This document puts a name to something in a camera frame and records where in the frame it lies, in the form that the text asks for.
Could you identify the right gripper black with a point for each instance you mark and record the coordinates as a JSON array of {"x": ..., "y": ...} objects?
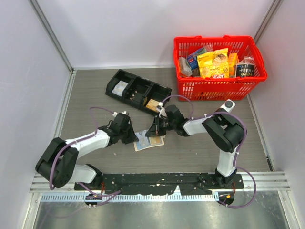
[{"x": 155, "y": 129}]

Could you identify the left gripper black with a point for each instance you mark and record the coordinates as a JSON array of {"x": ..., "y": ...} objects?
[{"x": 132, "y": 138}]

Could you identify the beige leather card holder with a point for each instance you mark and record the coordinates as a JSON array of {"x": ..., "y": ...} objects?
[{"x": 147, "y": 142}]

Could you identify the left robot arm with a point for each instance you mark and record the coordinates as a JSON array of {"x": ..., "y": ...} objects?
[{"x": 58, "y": 163}]

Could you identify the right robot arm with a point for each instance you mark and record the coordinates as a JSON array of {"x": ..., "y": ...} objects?
[{"x": 226, "y": 130}]

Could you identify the gold card in tray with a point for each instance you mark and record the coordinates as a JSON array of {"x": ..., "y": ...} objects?
[{"x": 152, "y": 105}]

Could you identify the white cards in tray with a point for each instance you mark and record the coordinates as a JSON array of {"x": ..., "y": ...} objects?
[{"x": 119, "y": 88}]

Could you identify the black three-compartment tray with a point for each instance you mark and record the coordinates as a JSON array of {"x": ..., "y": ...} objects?
[{"x": 138, "y": 91}]

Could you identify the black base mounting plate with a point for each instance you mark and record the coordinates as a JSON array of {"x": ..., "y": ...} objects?
[{"x": 159, "y": 184}]

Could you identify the red plastic shopping basket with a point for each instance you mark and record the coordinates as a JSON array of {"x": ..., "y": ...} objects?
[{"x": 199, "y": 89}]

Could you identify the grey wrapped package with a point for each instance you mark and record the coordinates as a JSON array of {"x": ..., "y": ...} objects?
[{"x": 184, "y": 67}]

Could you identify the brown chocolate box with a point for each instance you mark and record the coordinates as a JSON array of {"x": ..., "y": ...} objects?
[{"x": 195, "y": 72}]

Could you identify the blue snack box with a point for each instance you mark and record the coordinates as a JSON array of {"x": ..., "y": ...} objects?
[{"x": 192, "y": 60}]

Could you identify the yellow chips bag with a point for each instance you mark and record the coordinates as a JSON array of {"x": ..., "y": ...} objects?
[{"x": 214, "y": 64}]

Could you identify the green sponge pack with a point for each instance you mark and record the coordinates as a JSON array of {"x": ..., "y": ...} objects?
[{"x": 201, "y": 51}]

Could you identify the orange snack box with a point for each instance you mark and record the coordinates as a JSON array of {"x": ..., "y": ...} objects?
[{"x": 233, "y": 60}]

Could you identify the black round can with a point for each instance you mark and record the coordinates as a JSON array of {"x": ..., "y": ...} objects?
[{"x": 243, "y": 70}]

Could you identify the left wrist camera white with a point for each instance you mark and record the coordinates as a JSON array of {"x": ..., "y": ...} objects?
[{"x": 121, "y": 112}]

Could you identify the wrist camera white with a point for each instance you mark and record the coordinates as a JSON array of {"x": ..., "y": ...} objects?
[
  {"x": 160, "y": 108},
  {"x": 121, "y": 112}
]

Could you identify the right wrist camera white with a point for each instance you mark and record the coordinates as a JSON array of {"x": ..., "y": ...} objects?
[{"x": 160, "y": 108}]

